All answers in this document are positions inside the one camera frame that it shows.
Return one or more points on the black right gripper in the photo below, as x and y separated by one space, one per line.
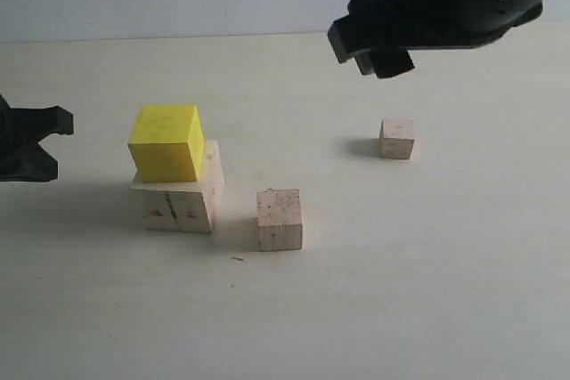
420 24

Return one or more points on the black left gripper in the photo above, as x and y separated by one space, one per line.
40 166

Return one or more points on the yellow wooden cube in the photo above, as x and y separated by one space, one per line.
167 143

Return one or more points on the large plain wooden cube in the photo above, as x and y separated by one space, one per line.
188 207

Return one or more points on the medium plain wooden cube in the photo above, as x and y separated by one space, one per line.
279 220

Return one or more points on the small plain wooden cube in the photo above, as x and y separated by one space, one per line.
396 138

